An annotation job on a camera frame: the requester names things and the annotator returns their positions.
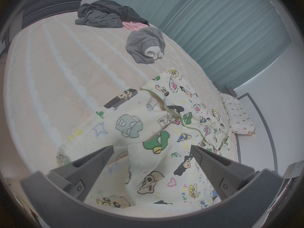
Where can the white printed pillow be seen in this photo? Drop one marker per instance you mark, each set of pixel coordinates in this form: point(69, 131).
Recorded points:
point(239, 115)

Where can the bed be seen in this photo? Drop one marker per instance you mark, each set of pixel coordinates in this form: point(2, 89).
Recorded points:
point(59, 79)

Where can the grey knit garment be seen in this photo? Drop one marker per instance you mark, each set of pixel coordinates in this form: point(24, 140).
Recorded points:
point(140, 41)

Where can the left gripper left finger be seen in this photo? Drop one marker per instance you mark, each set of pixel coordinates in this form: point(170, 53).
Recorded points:
point(87, 168)

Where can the grey bedside table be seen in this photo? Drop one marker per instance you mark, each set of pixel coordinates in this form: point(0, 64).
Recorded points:
point(224, 89)

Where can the black garment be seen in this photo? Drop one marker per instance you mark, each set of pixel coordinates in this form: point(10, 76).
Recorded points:
point(102, 5)

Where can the pink garment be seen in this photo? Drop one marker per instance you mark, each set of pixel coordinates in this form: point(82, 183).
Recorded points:
point(133, 25)

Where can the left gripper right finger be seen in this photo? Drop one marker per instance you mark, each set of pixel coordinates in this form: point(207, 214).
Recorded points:
point(219, 171)

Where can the white printed pyjama top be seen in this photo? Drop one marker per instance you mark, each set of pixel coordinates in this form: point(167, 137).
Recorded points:
point(152, 120)

